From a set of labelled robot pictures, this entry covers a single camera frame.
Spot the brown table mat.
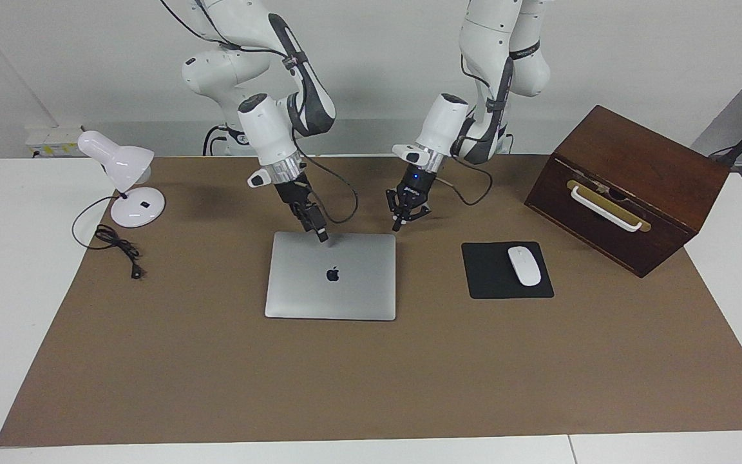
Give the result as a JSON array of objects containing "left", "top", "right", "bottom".
[{"left": 0, "top": 155, "right": 742, "bottom": 447}]

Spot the white desk lamp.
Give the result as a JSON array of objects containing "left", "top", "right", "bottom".
[{"left": 77, "top": 131, "right": 166, "bottom": 229}]

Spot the white computer mouse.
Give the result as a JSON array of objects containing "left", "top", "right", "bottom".
[{"left": 508, "top": 246, "right": 542, "bottom": 287}]

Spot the black lamp power cable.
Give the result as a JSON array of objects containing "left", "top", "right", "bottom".
[{"left": 72, "top": 196, "right": 146, "bottom": 280}]

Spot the dark brown wooden box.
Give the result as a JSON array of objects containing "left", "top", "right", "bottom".
[{"left": 524, "top": 105, "right": 731, "bottom": 278}]

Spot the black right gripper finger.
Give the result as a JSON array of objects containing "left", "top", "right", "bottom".
[
  {"left": 299, "top": 197, "right": 330, "bottom": 244},
  {"left": 286, "top": 201, "right": 320, "bottom": 235}
]

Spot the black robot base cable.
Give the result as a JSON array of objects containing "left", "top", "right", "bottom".
[{"left": 202, "top": 126, "right": 229, "bottom": 157}]

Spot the black mouse pad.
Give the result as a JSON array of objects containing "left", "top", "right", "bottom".
[{"left": 461, "top": 242, "right": 555, "bottom": 300}]

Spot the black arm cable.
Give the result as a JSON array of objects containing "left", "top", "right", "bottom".
[
  {"left": 432, "top": 55, "right": 494, "bottom": 207},
  {"left": 160, "top": 0, "right": 359, "bottom": 226}
]

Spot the white box handle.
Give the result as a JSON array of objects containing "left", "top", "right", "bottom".
[{"left": 570, "top": 186, "right": 643, "bottom": 232}]

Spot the white wall power strip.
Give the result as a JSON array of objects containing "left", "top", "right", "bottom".
[{"left": 25, "top": 125, "right": 83, "bottom": 159}]

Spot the gold handle backplate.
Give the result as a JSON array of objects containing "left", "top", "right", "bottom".
[{"left": 566, "top": 180, "right": 652, "bottom": 233}]

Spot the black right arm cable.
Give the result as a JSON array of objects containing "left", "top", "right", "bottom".
[{"left": 160, "top": 0, "right": 359, "bottom": 226}]

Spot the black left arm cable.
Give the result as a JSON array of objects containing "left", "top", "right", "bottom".
[{"left": 432, "top": 55, "right": 494, "bottom": 207}]

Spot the grey Apple laptop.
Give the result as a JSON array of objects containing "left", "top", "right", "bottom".
[{"left": 265, "top": 232, "right": 397, "bottom": 322}]

